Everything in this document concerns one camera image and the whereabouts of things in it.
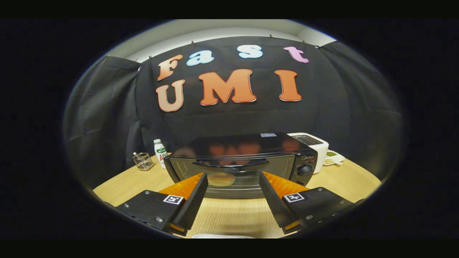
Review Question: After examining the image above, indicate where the white drink bottle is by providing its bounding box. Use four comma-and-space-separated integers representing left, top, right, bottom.
153, 139, 168, 169

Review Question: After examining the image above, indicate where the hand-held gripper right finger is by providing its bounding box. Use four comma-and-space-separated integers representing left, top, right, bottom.
259, 171, 354, 234

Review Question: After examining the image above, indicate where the white plate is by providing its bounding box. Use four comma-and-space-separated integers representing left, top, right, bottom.
191, 234, 256, 239

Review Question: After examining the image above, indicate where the small wire mesh basket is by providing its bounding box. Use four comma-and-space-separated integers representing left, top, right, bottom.
132, 152, 154, 171

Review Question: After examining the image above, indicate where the white bread toaster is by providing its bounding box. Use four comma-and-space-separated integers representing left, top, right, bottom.
287, 133, 329, 174

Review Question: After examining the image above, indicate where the small white snack dish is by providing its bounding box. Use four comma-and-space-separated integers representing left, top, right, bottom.
323, 150, 346, 166

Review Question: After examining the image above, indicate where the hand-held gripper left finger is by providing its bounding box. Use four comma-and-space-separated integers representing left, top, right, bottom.
117, 172, 209, 236

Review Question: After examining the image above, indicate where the sugared doughnut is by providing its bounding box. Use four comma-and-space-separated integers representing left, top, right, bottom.
207, 172, 236, 187

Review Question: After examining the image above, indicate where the black toaster oven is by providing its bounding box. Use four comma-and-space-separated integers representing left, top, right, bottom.
164, 132, 318, 199

